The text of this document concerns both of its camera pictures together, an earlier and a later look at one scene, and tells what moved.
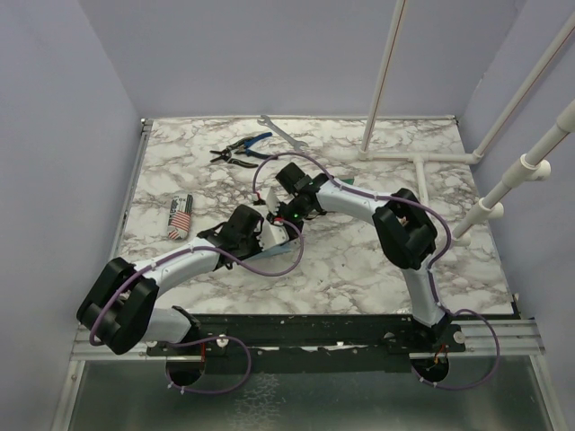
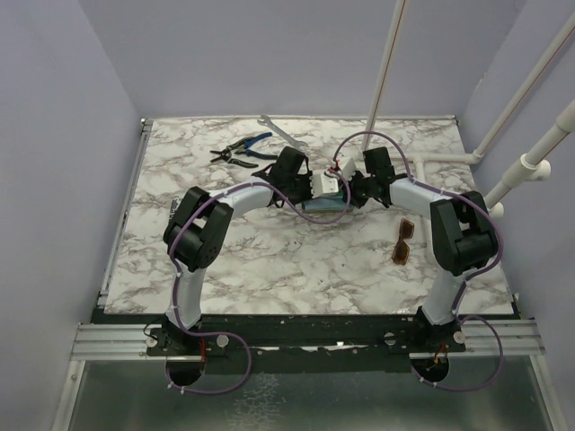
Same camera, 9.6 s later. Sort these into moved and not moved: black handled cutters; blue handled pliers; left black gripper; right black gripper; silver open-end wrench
Moved: right black gripper; left black gripper
Not moved: black handled cutters; silver open-end wrench; blue handled pliers
